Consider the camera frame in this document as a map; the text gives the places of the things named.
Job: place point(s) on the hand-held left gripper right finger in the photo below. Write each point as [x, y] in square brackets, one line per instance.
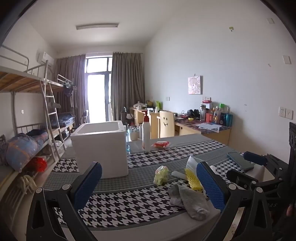
[210, 185]

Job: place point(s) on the group of bottles on desk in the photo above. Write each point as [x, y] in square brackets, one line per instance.
[217, 115]

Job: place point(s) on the pink cartoon wall picture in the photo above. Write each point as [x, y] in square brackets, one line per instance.
[195, 85]

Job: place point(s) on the beige cloth bundle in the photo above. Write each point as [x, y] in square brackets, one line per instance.
[26, 183]

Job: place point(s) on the white foam box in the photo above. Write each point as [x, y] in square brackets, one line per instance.
[99, 148]

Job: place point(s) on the white air conditioner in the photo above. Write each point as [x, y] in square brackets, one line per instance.
[45, 58]

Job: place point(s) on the blue orange folded quilt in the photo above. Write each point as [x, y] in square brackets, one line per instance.
[20, 150]

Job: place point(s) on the grey metal bed ladder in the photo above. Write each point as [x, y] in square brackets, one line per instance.
[47, 120]

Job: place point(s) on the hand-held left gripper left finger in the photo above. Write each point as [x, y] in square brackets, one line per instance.
[87, 185]

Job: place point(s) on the brown curtain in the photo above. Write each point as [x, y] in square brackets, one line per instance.
[127, 83]
[71, 76]

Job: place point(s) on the grey metal bunk bed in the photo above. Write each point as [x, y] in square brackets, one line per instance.
[13, 78]
[67, 80]

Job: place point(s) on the white wall socket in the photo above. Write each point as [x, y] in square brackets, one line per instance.
[282, 112]

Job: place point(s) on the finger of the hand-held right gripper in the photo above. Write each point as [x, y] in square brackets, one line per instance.
[240, 178]
[254, 157]

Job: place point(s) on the yellow-green plastic bag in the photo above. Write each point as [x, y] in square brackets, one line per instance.
[160, 176]

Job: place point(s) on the red snack packet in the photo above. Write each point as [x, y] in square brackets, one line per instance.
[160, 144]

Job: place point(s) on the black folding chair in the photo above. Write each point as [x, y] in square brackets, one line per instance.
[85, 115]

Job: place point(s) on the black headphones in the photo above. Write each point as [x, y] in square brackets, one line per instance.
[193, 113]

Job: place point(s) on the grey crumpled cloth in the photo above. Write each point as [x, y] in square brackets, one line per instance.
[2, 148]

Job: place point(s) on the yellow foam net sleeve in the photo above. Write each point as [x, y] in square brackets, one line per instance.
[192, 182]

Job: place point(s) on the blue face mask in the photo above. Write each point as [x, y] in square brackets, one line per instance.
[191, 163]

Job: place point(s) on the wooden chair with smiley face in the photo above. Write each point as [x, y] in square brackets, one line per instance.
[166, 125]

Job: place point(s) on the ceiling tube light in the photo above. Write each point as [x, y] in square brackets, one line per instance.
[97, 26]

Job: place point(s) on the smartphone in blue case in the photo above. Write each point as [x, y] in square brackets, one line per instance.
[238, 161]

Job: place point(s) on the red plastic bag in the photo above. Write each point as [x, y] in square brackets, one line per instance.
[39, 164]

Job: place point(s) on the printed papers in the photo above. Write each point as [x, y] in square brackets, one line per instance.
[209, 127]

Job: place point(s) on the dark hanging clothes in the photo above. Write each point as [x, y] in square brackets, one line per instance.
[69, 90]

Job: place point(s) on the wooden desk with floral cover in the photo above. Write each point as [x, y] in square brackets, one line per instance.
[219, 136]

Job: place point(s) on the white plastic bucket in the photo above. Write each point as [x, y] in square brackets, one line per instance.
[133, 134]

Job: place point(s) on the glass balcony door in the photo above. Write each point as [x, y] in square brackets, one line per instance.
[98, 92]

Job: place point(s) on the grey sock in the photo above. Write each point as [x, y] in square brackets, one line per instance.
[192, 204]

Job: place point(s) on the dark blue blanket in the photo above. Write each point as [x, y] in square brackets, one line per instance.
[38, 134]

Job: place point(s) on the white pump bottle red cap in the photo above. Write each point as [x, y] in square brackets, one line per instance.
[146, 136]

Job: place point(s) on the blue checked bedding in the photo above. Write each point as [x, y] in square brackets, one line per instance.
[64, 119]

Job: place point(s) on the white wall switch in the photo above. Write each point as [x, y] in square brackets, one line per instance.
[289, 113]

